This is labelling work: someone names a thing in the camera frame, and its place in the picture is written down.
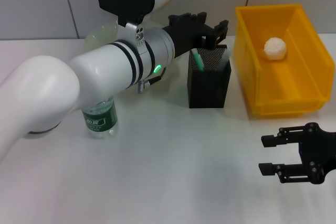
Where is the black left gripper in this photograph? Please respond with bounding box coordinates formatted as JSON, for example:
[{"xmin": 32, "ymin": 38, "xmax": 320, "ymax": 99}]
[{"xmin": 162, "ymin": 11, "xmax": 229, "ymax": 59}]

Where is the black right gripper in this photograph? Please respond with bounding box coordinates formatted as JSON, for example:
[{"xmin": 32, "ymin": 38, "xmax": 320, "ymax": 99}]
[{"xmin": 258, "ymin": 122, "xmax": 336, "ymax": 185}]

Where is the mint green utility knife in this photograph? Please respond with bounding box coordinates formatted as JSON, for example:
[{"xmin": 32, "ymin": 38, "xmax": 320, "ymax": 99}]
[{"xmin": 191, "ymin": 48, "xmax": 206, "ymax": 72}]

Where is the white paper ball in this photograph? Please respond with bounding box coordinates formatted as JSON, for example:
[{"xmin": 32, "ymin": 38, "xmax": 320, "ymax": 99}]
[{"xmin": 263, "ymin": 37, "xmax": 288, "ymax": 61}]

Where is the clear green-label water bottle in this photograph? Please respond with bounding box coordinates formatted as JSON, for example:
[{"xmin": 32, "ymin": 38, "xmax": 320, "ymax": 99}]
[{"xmin": 81, "ymin": 97, "xmax": 119, "ymax": 140}]

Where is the black mesh pen holder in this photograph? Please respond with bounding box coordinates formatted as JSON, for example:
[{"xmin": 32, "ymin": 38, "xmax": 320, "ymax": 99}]
[{"xmin": 187, "ymin": 45, "xmax": 232, "ymax": 109}]

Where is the translucent green fruit bowl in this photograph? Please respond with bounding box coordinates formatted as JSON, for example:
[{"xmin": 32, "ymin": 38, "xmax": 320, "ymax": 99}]
[{"xmin": 83, "ymin": 18, "xmax": 184, "ymax": 93}]

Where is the yellow plastic bin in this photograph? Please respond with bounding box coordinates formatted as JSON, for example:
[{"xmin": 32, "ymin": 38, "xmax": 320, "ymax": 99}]
[{"xmin": 234, "ymin": 3, "xmax": 336, "ymax": 119}]

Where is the left arm grey cable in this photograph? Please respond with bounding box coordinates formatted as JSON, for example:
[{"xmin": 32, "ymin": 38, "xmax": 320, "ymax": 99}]
[{"xmin": 136, "ymin": 66, "xmax": 166, "ymax": 94}]

